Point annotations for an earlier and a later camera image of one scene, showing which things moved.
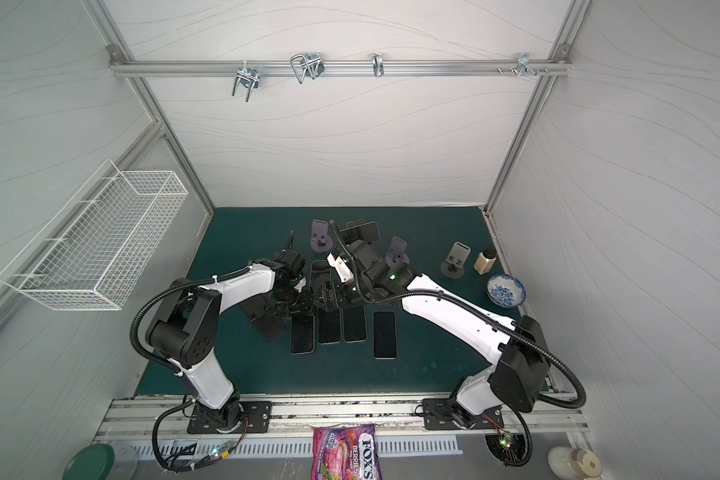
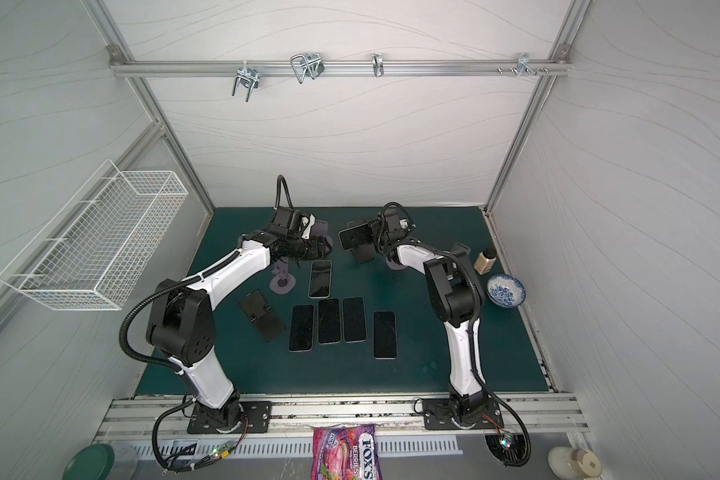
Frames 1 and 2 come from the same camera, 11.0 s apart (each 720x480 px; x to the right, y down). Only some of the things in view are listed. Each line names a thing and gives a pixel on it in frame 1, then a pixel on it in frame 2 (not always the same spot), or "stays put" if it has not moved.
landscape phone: (354, 324) stays put
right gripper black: (331, 288) to (371, 234)
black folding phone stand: (268, 322) stays put
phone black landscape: (329, 326) stays put
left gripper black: (304, 305) to (317, 248)
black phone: (384, 335) stays put
